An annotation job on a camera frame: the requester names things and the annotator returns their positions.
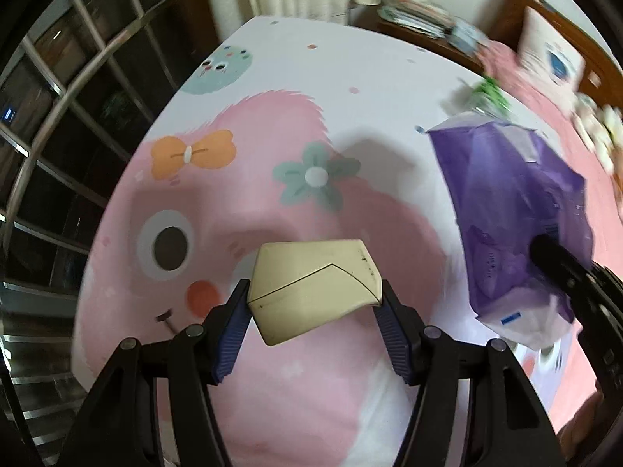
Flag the cream small box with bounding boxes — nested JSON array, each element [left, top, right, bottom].
[[247, 238, 383, 348]]

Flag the wooden headboard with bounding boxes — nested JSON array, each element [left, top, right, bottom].
[[495, 0, 623, 103]]

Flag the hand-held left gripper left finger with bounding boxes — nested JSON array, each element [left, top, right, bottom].
[[53, 279, 251, 467]]

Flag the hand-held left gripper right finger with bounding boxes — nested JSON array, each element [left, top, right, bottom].
[[374, 279, 568, 467]]

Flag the green crumpled plastic wrapper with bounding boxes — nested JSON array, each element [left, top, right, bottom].
[[458, 74, 513, 120]]

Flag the white pillow with blue print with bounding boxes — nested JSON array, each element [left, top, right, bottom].
[[515, 6, 587, 104]]

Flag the window with metal grille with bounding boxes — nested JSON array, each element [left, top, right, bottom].
[[0, 0, 208, 467]]

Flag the pink blanket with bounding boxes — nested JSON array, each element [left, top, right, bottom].
[[474, 39, 623, 273]]

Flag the purple plastic bag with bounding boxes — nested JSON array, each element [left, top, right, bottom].
[[426, 111, 595, 351]]

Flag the light blue box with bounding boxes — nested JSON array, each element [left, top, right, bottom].
[[449, 18, 491, 55]]

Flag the stack of books and papers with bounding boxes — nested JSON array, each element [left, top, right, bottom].
[[377, 0, 459, 40]]

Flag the wooden nightstand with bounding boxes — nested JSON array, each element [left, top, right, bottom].
[[349, 2, 487, 71]]

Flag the cartoon printed bed sheet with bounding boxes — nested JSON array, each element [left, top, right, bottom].
[[70, 16, 604, 467]]

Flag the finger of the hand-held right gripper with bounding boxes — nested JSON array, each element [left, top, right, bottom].
[[530, 233, 593, 303]]

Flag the white plush toys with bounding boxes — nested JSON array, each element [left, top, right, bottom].
[[572, 91, 623, 177]]

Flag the person's right hand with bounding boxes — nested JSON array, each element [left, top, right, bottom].
[[557, 392, 605, 467]]

